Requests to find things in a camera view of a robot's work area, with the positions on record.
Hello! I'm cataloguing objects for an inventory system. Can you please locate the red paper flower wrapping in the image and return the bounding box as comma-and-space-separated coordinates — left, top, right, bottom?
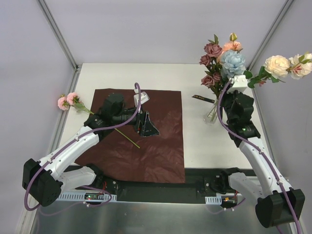
75, 90, 185, 183

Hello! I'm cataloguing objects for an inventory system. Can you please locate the dark green printed ribbon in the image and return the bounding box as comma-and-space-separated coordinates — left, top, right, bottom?
192, 95, 215, 103

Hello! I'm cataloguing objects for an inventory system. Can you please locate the mauve artificial flower stem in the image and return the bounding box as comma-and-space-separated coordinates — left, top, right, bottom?
199, 34, 229, 120

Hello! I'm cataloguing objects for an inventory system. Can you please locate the light blue artificial flower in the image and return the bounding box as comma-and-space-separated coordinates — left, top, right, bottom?
220, 50, 246, 81

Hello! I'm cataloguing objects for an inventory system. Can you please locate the cream bud flower stem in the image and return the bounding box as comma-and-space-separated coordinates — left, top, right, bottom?
246, 53, 312, 88

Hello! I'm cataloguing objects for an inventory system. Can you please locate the peach artificial flower stem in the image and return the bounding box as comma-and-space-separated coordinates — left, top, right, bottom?
216, 33, 243, 62

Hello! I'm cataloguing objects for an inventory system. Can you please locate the pink artificial flower stem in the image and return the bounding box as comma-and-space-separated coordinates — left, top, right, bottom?
57, 92, 141, 149

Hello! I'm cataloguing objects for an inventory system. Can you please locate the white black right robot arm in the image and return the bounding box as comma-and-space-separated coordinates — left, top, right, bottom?
216, 91, 305, 234

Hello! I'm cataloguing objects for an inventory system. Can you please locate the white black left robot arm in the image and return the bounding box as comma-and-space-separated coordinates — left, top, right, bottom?
22, 92, 159, 207

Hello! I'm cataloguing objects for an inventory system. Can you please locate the clear glass vase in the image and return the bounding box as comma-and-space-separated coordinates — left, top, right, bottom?
204, 98, 218, 125

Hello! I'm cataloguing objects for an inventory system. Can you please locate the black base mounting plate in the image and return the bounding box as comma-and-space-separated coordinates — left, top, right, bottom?
89, 168, 235, 204

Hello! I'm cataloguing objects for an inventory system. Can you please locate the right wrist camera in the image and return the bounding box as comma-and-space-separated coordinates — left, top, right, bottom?
227, 75, 248, 93

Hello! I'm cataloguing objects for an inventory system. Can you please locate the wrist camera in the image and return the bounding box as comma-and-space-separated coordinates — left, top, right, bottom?
227, 75, 248, 93
134, 92, 150, 107

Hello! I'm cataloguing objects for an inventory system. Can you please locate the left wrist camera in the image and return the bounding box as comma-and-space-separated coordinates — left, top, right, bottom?
134, 92, 150, 107

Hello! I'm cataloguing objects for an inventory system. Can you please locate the aluminium front rail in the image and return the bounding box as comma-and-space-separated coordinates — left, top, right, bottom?
30, 171, 295, 197

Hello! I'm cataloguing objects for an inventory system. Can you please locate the aluminium corner frame post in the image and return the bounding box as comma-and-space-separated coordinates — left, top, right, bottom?
245, 0, 295, 74

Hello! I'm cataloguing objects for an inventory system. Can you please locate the left white cable duct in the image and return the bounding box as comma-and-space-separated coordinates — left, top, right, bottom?
57, 192, 117, 202

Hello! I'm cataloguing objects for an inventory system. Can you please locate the white cable duct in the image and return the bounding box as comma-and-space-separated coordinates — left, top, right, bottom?
57, 192, 117, 202
205, 195, 222, 205

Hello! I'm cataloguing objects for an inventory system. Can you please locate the right white cable duct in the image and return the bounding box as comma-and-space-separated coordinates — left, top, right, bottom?
205, 195, 222, 205

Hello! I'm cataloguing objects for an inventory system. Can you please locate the left aluminium frame post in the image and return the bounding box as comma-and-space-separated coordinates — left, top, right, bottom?
36, 0, 82, 72

